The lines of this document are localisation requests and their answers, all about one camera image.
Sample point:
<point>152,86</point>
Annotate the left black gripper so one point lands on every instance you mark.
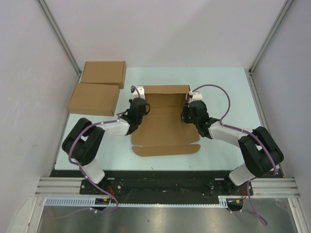
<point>145,111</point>

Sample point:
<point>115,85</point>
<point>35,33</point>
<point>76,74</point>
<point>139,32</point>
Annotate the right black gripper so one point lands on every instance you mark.
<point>183,115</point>

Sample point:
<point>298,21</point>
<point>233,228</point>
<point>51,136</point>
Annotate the cardboard box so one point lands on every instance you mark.
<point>94,99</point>
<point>104,72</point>
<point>162,131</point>

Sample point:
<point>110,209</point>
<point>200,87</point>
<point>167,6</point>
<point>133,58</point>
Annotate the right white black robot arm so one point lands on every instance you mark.
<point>260,152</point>

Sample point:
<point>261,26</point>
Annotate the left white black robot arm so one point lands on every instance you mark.
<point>82,143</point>

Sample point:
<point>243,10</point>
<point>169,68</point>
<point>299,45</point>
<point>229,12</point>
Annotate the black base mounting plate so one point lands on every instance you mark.
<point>120,183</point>

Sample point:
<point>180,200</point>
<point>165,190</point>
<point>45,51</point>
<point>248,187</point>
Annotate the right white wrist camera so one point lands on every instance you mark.
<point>194,96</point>

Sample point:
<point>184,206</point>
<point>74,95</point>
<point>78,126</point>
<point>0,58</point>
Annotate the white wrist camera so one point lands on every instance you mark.
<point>194,96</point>
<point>137,92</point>

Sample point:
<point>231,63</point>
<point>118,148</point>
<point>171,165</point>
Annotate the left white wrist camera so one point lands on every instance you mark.
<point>137,92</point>

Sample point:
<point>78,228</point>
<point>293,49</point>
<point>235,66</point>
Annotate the white slotted cable duct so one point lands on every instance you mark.
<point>202,201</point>

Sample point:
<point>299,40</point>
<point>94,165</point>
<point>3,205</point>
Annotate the aluminium front rail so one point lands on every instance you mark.
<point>261,188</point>

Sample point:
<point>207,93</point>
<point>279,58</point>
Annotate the right aluminium frame post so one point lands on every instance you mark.
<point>271,34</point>

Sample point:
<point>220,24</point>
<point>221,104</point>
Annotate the aluminium frame post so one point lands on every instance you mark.
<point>58,34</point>
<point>271,34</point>

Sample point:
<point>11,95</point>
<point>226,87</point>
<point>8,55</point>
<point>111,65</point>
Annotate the left aluminium frame post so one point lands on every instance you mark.
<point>58,34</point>

